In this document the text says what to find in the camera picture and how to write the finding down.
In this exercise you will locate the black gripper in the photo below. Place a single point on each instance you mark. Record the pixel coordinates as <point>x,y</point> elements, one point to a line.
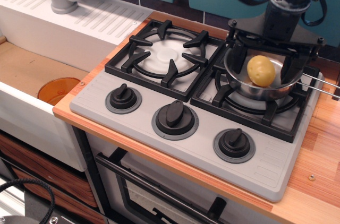
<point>275,31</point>

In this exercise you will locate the yellow toy potato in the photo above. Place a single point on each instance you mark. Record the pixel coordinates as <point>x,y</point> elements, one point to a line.
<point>261,71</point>

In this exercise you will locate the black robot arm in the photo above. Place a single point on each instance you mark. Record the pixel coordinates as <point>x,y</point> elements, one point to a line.
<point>277,31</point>

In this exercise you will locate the stainless steel pot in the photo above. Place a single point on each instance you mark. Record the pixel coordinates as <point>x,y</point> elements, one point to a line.
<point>244,86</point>

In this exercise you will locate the black right stove knob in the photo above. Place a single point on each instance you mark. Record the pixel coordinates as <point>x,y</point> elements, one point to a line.
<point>234,146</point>

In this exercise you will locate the black stove knob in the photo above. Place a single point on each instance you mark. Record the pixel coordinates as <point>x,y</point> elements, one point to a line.
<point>175,121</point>
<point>123,100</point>
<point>234,146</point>

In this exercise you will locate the grey toy stove top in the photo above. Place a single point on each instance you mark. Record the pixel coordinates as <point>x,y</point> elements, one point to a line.
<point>265,174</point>

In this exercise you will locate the black middle stove knob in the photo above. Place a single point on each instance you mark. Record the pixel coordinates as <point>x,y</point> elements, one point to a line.
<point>175,121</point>

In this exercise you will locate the black left stove knob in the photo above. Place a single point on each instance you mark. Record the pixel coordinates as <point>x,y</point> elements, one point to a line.
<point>123,100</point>

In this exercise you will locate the black right burner grate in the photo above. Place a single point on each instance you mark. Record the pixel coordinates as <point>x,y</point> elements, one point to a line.
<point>285,119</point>

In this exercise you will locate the black burner grate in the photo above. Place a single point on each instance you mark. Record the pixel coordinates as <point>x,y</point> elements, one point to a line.
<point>285,119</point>
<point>165,61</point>

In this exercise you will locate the black left burner grate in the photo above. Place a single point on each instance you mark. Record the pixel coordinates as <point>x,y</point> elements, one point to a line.
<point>165,61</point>

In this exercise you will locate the toy oven door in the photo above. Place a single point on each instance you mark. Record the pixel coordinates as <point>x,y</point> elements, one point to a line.
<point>147,193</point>

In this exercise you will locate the orange plastic plate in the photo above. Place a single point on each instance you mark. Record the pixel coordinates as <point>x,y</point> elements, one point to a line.
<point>53,91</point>

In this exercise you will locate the white toy sink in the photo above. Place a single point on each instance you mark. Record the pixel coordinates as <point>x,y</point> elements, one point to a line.
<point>37,46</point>

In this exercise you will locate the wooden drawer front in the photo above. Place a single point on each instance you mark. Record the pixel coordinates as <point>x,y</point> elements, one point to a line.
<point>71,188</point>

